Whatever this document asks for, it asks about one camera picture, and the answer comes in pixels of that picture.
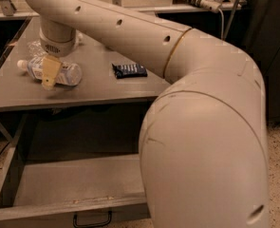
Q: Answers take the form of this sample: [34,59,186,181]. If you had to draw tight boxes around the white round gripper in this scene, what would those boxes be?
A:
[40,29,76,90]

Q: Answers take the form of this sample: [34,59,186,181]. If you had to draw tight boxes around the blue label plastic bottle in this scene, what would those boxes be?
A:
[17,57,83,86]

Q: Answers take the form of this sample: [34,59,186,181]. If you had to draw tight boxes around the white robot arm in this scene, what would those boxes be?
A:
[26,0,271,228]

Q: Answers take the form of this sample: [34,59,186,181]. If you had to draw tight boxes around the clear plastic water bottle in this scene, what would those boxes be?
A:
[28,31,84,58]

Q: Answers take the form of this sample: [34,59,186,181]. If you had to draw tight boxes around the grey open top drawer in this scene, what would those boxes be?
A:
[0,106,153,228]

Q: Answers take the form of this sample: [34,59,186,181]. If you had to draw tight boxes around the dark blue snack packet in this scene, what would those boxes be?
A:
[112,64,148,79]

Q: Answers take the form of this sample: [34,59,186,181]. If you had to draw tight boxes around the grey metal leaning pole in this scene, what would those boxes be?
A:
[223,0,240,41]

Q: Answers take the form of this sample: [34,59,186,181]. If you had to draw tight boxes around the black drawer handle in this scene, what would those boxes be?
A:
[72,211,112,228]

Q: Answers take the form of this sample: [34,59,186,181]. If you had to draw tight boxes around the white hanging cable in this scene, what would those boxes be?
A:
[217,8,226,40]

